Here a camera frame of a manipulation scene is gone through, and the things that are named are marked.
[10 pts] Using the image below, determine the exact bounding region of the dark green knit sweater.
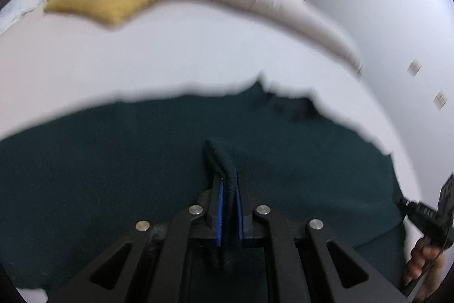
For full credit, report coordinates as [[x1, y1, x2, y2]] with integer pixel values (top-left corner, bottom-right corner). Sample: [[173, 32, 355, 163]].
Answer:
[[1, 83, 405, 291]]

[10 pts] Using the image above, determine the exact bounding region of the right hand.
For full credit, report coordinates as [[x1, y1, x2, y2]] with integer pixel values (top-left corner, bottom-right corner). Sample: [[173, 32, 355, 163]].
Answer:
[[403, 238, 445, 302]]

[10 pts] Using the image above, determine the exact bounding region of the white bed mattress sheet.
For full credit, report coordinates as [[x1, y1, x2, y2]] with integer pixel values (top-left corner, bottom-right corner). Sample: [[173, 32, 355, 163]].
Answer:
[[1, 0, 422, 199]]

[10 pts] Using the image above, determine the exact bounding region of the white pillow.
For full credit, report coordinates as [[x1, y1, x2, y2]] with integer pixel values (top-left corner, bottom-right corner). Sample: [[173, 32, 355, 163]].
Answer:
[[0, 0, 48, 34]]

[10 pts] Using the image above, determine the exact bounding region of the lower wall socket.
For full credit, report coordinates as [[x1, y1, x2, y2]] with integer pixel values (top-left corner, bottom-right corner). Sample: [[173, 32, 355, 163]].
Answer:
[[433, 91, 448, 110]]

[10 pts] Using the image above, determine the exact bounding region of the wall socket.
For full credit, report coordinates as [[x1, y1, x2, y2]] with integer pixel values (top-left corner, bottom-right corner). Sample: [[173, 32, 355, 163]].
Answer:
[[433, 91, 448, 110], [408, 60, 422, 76]]

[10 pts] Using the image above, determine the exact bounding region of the upper wall socket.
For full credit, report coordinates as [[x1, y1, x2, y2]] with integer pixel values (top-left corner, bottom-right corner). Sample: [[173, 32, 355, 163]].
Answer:
[[408, 60, 422, 76]]

